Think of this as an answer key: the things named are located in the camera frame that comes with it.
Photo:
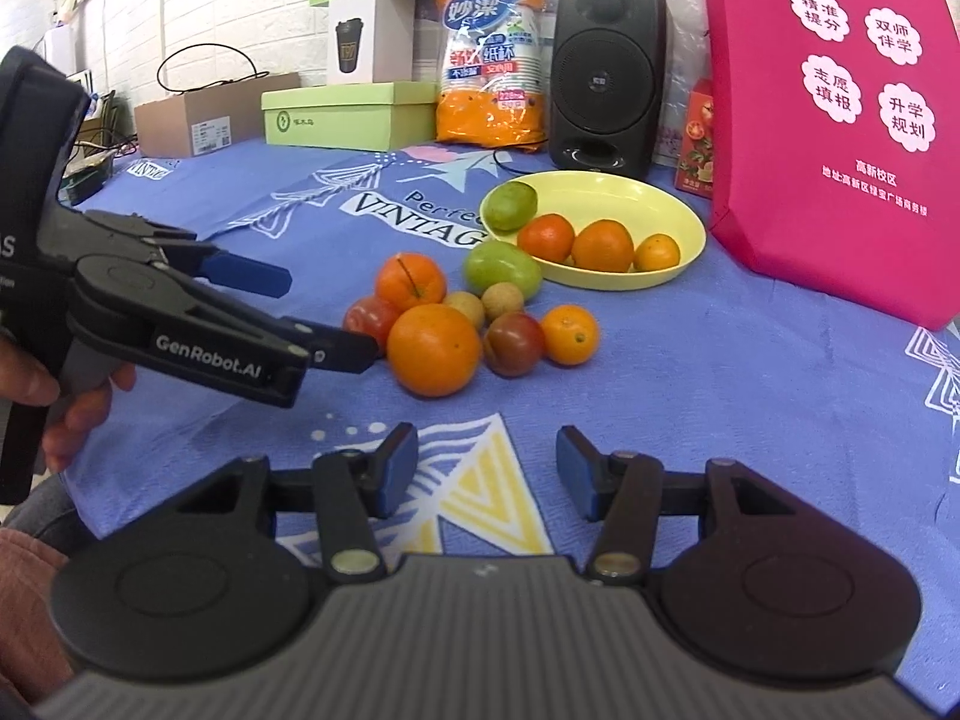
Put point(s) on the dark red tomato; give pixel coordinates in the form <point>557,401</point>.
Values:
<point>514,345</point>

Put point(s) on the yellow plate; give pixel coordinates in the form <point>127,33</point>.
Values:
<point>637,199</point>

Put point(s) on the person's left hand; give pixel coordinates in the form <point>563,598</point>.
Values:
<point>30,379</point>

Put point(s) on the large orange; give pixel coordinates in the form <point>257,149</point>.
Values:
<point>433,350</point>

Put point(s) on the person's reddish garment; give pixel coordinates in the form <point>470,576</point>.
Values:
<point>26,615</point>

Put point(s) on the red-orange tomato in bowl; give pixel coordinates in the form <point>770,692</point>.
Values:
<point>546,238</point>

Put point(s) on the small orange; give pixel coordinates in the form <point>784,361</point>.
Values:
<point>570,334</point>
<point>657,253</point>

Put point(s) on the orange with stem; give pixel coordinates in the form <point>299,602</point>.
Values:
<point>411,281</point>

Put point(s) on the orange paper cup pack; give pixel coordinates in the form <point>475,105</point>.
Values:
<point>491,52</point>

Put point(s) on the white appliance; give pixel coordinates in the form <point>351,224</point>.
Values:
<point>57,45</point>

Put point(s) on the blue printed tablecloth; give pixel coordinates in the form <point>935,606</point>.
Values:
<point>712,390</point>

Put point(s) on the green fruit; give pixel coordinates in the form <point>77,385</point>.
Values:
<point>510,205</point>
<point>502,270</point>

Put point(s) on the brown cardboard box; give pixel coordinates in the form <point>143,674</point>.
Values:
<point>202,116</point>

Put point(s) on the person's grey pant leg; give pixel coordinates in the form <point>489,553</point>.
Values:
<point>41,510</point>

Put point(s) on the black speaker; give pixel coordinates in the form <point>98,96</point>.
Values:
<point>607,75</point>

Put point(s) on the brown longan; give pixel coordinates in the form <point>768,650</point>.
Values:
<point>502,301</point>
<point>465,306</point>

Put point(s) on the pink tote bag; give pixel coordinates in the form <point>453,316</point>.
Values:
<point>825,202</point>

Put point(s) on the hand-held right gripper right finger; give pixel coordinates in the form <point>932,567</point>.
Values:
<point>576,474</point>

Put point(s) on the white cup-print box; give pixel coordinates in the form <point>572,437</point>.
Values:
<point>371,37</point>

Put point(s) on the green shoe box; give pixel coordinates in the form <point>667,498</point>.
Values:
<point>345,116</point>

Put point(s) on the red juice carton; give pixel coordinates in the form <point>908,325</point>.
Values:
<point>694,142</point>

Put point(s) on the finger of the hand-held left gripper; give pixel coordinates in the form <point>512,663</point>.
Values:
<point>247,274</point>
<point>341,352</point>

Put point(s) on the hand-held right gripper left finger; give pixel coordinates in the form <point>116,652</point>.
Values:
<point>397,469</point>

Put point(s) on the clear plastic wrap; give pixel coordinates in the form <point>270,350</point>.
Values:
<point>686,45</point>

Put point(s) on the medium orange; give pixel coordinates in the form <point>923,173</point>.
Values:
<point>602,246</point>

